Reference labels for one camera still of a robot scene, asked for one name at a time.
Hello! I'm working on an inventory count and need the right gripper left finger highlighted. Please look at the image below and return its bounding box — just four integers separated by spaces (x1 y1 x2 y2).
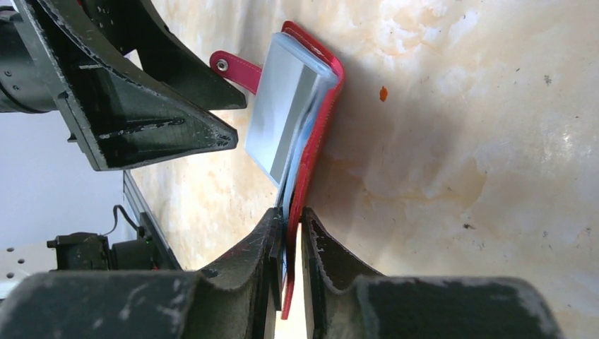
1 208 283 338

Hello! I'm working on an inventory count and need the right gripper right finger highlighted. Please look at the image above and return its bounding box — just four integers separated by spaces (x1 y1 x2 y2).
301 208 564 338

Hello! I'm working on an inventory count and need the silver credit card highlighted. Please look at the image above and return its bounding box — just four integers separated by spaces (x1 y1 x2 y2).
244 32 338 188

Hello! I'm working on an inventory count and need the red card holder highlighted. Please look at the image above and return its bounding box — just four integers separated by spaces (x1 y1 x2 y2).
209 20 345 319

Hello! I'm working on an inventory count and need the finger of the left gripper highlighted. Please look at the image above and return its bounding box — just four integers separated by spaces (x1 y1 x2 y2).
79 0 247 111

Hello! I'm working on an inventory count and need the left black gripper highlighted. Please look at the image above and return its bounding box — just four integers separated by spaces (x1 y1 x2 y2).
1 1 238 171

